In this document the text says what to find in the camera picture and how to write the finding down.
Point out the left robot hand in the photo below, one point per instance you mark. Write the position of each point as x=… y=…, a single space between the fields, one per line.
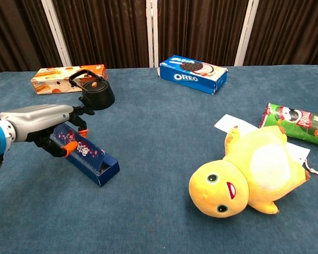
x=37 y=119

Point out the blue floral glasses case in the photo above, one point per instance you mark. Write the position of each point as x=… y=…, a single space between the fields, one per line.
x=95 y=161

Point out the orange biscuit box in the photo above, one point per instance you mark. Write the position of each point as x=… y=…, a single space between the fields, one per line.
x=49 y=79

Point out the black cast iron teapot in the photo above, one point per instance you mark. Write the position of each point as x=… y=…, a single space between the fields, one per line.
x=100 y=95

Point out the brown pleated folding screen panel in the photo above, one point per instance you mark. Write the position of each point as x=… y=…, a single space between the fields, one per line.
x=16 y=31
x=201 y=29
x=103 y=31
x=291 y=29

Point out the blue felt table cover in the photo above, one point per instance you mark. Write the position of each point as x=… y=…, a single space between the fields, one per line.
x=159 y=137

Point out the blue Oreo cookie box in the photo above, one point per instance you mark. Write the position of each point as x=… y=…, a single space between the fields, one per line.
x=185 y=78

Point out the white bookmark with tassel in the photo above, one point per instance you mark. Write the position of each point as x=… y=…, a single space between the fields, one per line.
x=228 y=123

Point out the yellow plush chick toy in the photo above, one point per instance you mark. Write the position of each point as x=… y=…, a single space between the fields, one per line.
x=254 y=164

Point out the green Pringles can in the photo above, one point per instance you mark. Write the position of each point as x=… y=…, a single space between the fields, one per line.
x=294 y=124

